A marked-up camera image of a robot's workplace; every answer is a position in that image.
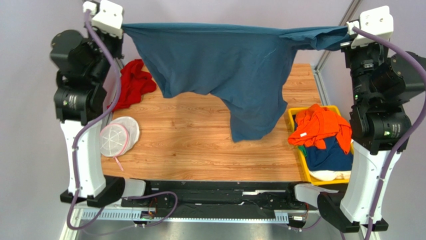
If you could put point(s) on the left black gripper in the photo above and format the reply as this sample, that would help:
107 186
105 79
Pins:
116 41

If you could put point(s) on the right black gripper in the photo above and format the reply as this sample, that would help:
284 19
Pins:
350 42

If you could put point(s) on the teal blue t shirt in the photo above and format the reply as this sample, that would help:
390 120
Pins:
244 66

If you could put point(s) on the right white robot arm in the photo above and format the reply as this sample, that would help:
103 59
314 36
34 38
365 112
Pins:
381 85

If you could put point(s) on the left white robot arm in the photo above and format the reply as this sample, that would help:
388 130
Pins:
79 106

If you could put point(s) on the red t shirt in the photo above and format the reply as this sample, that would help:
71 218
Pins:
135 82

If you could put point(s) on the orange t shirt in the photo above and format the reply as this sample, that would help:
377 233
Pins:
315 124

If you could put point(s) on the yellow plastic bin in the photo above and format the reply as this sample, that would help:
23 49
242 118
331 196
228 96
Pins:
305 171

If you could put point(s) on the white mesh laundry bag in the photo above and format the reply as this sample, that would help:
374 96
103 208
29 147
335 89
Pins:
118 137

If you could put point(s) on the navy blue t shirt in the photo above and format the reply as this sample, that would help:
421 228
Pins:
332 158

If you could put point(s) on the white t shirt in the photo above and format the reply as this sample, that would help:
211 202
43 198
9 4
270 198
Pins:
329 175

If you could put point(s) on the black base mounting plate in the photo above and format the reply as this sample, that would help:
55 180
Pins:
218 199

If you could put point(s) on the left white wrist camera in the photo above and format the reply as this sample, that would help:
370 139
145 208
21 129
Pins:
106 16

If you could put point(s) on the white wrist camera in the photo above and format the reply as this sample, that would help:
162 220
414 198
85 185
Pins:
377 21
106 16

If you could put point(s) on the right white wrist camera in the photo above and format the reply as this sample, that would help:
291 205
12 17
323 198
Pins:
377 21

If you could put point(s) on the aluminium frame rail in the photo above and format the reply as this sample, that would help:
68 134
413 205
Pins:
114 221

